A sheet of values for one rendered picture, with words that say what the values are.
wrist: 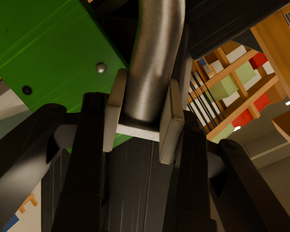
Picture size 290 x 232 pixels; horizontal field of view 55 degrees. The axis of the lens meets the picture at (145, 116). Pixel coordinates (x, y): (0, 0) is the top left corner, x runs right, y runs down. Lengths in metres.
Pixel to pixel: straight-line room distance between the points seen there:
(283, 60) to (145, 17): 0.90
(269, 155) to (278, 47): 6.80
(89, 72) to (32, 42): 0.06
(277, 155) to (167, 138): 7.66
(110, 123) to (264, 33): 0.93
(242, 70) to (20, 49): 3.55
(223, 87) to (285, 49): 2.44
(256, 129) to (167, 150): 9.55
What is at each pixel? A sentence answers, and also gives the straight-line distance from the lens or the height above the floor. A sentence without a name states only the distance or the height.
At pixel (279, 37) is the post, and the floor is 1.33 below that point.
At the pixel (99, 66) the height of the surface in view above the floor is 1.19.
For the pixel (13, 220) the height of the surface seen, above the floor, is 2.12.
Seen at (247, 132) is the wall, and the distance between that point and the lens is 9.71.
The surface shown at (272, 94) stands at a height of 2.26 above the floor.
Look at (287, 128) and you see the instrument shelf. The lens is 0.76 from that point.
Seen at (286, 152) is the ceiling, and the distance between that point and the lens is 7.81.
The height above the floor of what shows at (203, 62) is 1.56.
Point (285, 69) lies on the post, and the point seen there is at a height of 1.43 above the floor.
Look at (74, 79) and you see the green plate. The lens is 0.29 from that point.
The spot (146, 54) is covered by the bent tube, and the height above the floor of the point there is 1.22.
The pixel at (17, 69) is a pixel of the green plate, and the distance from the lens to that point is 0.31.
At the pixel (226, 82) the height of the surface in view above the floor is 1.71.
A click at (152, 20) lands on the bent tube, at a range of 0.18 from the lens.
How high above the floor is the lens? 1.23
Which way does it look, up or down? 5 degrees up
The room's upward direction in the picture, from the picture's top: 148 degrees clockwise
